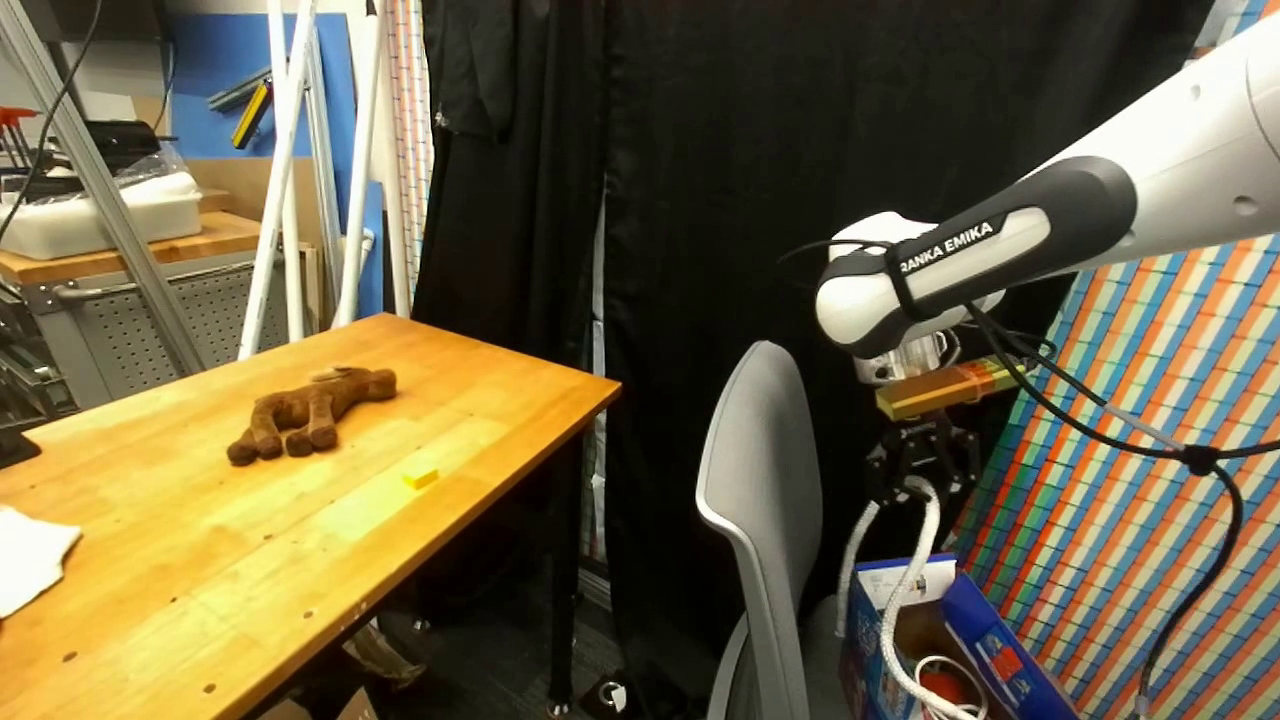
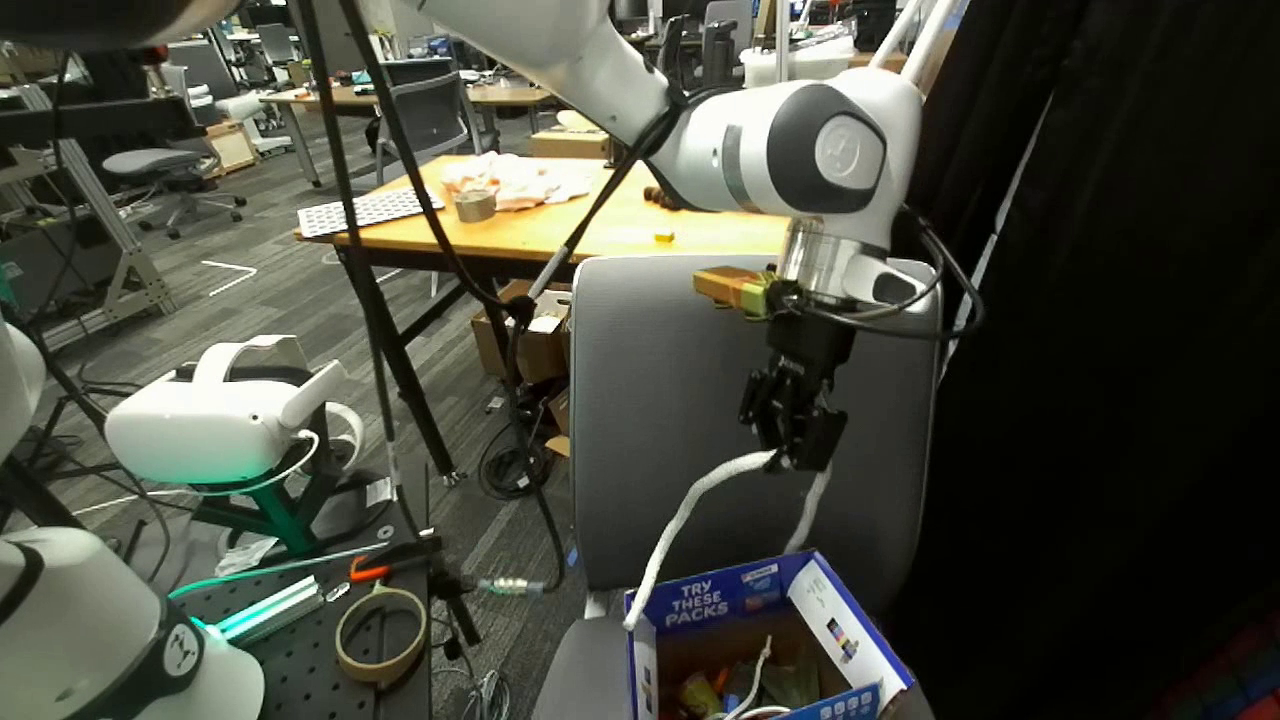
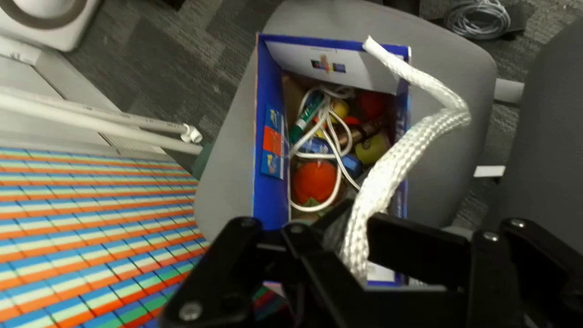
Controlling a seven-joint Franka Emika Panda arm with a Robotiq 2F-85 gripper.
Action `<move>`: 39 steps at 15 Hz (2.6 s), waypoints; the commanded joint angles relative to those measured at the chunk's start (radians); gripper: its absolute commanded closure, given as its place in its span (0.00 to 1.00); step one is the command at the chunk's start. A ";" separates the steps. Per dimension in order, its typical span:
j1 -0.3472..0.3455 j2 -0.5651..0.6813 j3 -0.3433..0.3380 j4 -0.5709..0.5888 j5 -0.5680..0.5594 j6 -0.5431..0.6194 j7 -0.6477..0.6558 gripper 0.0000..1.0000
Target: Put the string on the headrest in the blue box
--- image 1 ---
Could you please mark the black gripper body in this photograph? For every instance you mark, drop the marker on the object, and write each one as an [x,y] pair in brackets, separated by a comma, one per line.
[925,443]

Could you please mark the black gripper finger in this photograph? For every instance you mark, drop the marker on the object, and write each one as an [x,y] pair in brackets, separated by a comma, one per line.
[953,491]
[890,481]

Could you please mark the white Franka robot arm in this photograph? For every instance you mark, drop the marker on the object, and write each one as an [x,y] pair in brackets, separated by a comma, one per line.
[1172,162]

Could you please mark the blue cardboard box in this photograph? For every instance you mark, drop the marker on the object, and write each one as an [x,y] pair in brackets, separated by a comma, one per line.
[993,654]

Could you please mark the grey chair back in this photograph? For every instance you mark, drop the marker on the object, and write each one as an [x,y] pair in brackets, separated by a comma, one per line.
[764,466]

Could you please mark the orange ball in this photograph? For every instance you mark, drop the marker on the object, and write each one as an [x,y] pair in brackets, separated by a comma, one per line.
[944,686]

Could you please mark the black curtain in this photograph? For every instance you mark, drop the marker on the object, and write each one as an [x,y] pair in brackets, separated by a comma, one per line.
[744,175]

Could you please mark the yellow tape piece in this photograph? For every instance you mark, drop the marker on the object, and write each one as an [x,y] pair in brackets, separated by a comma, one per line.
[424,477]

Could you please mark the brown plush toy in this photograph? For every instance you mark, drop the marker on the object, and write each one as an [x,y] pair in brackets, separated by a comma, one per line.
[314,411]

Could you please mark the white tripod stand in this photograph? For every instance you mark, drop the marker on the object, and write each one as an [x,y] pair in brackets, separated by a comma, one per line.
[300,175]

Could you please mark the yellow and black tool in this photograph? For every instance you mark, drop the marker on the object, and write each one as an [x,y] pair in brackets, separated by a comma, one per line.
[250,114]

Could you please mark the wooden workbench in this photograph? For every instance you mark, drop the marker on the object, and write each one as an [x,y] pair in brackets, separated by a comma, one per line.
[184,247]

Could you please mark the white plastic case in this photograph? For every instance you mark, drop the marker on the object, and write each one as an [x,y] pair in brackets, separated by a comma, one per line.
[103,212]

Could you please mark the grey metal beam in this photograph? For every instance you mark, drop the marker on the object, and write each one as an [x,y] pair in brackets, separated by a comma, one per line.
[103,185]

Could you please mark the white paper sheet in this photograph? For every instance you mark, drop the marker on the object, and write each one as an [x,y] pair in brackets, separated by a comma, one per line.
[29,563]

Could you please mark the black flat device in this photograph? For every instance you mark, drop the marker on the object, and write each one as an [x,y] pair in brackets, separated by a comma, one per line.
[13,446]

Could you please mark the gold wrist camera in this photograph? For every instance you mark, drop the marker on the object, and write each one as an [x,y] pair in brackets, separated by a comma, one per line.
[949,389]

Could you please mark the blue wall board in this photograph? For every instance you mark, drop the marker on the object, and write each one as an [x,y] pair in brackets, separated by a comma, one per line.
[202,82]

